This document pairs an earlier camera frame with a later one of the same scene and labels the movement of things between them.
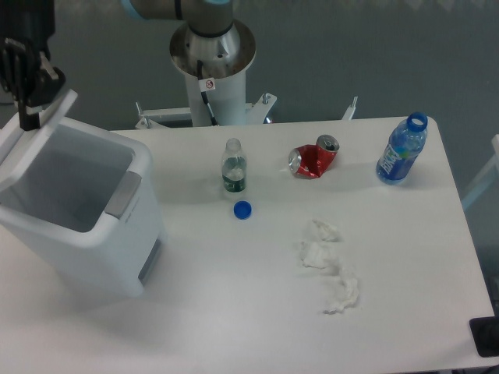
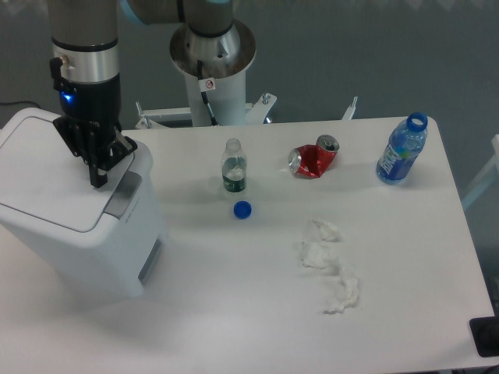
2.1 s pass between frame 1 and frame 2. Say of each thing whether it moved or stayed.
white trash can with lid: moved
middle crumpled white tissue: stayed
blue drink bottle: stayed
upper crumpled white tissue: stayed
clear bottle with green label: stayed
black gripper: moved
